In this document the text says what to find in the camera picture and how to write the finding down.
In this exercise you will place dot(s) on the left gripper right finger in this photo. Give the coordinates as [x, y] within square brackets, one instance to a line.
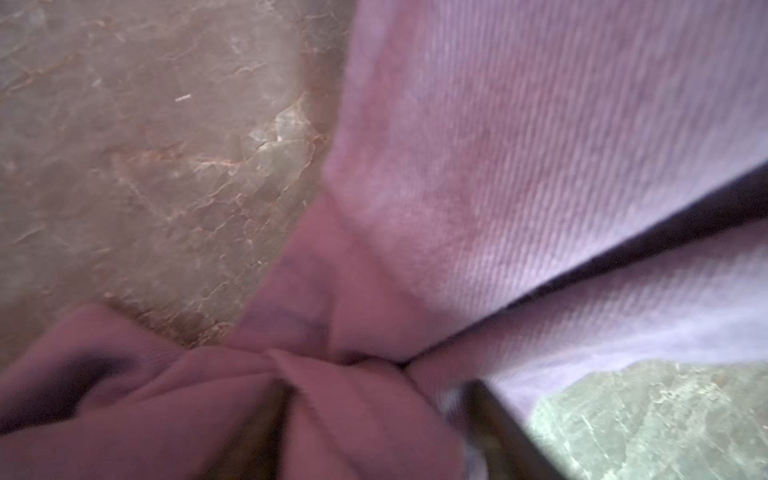
[508, 451]

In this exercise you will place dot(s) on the purple trousers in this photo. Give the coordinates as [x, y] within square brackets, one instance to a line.
[518, 192]

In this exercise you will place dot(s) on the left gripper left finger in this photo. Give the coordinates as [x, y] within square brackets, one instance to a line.
[254, 453]

